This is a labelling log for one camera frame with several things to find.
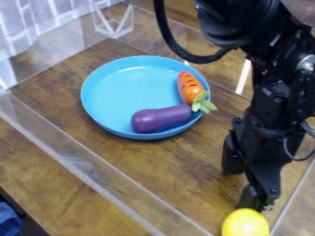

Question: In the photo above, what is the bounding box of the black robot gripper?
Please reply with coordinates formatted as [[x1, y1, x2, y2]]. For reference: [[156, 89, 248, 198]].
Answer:
[[221, 110, 305, 212]]

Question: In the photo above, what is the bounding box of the yellow toy lemon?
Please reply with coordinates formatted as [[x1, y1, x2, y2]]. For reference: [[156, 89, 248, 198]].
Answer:
[[221, 208, 269, 236]]

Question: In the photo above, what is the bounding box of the orange toy carrot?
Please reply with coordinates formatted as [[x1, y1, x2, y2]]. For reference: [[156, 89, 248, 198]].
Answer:
[[177, 71, 216, 113]]

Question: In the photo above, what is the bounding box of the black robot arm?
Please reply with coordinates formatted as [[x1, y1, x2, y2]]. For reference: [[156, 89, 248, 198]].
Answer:
[[196, 0, 315, 211]]

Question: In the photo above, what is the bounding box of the purple toy eggplant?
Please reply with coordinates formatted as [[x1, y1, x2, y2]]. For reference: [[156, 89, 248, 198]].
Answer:
[[131, 104, 193, 134]]

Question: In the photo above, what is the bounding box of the blue plastic plate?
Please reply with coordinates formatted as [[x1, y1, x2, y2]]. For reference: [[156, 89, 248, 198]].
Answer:
[[80, 55, 208, 140]]

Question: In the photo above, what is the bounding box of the clear acrylic barrier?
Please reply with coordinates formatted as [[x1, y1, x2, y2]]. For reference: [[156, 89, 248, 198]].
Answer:
[[0, 3, 315, 236]]

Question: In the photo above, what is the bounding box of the blue object at corner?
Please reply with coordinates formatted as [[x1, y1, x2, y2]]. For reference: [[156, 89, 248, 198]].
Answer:
[[0, 202, 22, 236]]

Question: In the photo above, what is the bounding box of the white checkered curtain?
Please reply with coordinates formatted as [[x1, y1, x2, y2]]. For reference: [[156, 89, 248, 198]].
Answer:
[[0, 0, 124, 59]]

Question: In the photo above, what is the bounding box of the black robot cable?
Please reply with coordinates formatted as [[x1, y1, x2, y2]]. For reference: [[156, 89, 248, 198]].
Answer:
[[152, 0, 315, 162]]

